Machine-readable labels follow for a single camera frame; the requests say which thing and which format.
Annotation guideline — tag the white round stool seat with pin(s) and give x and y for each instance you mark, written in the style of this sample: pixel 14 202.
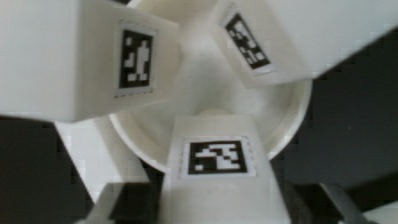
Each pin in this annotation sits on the white round stool seat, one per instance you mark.
pixel 208 90

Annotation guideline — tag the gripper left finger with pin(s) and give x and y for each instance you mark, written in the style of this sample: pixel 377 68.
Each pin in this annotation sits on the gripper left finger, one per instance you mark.
pixel 124 205

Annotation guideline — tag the white front barrier wall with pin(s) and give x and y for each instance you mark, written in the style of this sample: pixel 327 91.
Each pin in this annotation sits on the white front barrier wall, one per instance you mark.
pixel 103 159

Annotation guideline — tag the white barrier wall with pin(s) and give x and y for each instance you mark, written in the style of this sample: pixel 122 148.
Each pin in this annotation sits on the white barrier wall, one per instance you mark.
pixel 103 159
pixel 382 215

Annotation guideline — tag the white stool leg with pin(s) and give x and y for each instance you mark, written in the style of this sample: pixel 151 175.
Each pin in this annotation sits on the white stool leg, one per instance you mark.
pixel 89 58
pixel 218 189
pixel 286 38

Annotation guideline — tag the white right barrier wall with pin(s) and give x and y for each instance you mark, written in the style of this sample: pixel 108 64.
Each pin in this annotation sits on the white right barrier wall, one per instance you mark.
pixel 382 215

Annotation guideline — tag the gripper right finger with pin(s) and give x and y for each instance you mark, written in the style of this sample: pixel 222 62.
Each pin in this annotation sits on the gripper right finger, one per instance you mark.
pixel 320 205

